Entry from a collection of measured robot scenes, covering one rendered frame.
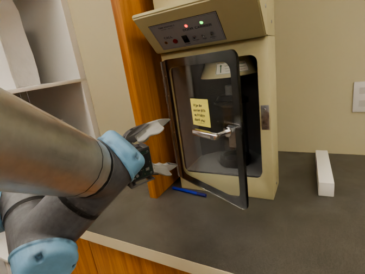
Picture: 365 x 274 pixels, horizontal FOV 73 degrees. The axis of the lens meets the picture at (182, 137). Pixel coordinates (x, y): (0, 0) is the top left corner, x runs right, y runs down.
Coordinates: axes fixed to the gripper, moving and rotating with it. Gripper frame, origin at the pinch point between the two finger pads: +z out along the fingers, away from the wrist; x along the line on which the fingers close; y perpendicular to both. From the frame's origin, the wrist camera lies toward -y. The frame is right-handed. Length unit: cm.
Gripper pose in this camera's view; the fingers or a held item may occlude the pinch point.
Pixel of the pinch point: (169, 142)
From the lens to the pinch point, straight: 58.8
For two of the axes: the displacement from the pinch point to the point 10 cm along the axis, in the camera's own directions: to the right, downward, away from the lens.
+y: 5.8, 1.7, -8.0
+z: 8.1, -2.8, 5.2
